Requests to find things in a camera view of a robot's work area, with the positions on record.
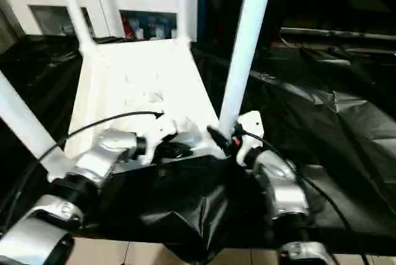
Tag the black plastic mat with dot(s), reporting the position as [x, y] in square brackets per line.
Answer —
[334, 135]

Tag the white plastic table top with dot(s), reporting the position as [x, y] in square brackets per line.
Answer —
[136, 85]

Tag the black metal rod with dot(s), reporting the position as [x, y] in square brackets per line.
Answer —
[340, 34]

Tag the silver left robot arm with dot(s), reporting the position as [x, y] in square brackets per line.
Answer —
[86, 172]

